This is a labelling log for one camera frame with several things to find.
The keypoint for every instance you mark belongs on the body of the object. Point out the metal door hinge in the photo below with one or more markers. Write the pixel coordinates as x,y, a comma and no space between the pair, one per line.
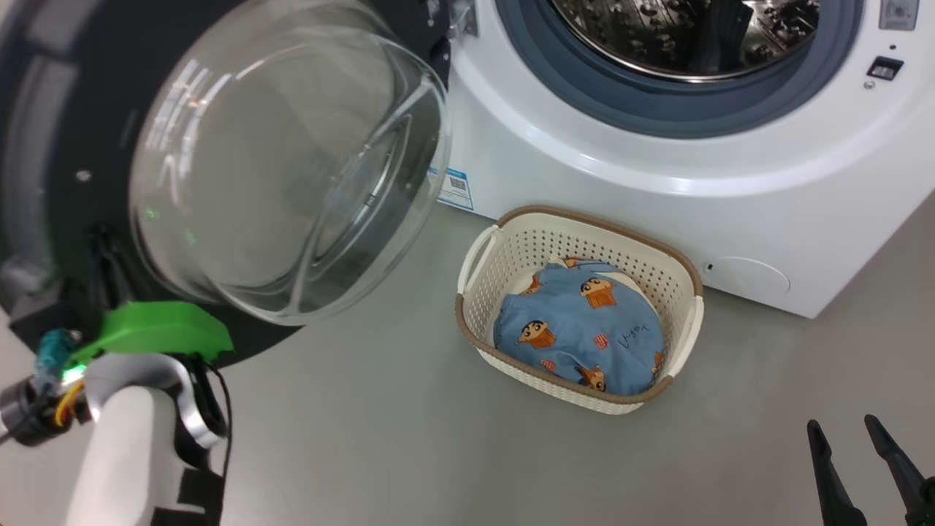
464,18

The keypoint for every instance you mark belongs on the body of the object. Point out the blue cartoon print garment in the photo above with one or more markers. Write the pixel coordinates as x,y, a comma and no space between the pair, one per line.
584,336

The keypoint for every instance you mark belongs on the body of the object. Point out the steel washing machine drum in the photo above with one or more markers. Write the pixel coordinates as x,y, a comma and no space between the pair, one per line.
643,44

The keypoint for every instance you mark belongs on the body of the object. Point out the blue energy label sticker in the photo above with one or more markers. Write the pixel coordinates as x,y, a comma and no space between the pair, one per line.
459,190

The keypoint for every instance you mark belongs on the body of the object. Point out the grey instruction label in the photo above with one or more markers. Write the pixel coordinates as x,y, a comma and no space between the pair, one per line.
898,13

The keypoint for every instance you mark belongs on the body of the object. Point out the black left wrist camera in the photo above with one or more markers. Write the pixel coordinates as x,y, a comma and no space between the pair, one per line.
29,416

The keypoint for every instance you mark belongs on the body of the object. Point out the black door lock slot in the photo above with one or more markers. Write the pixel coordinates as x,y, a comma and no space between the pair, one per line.
884,69

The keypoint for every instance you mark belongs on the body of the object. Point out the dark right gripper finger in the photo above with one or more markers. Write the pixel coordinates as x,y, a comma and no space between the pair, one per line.
906,475
833,489

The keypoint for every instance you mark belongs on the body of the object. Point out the teal left camera connector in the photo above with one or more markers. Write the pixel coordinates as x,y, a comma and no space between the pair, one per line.
55,351

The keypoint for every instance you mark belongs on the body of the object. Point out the black glass washer door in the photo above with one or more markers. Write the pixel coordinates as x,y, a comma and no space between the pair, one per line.
277,183

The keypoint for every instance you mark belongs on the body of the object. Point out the white front-load washing machine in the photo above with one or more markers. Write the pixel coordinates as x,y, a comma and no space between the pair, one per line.
657,168

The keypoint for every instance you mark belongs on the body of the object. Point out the round white filter cover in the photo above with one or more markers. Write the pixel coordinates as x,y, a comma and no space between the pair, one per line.
749,276

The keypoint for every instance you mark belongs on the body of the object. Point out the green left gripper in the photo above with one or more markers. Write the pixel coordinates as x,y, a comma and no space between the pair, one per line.
161,329

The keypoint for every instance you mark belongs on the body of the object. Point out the cream perforated laundry basket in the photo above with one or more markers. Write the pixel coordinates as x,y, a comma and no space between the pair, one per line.
562,391

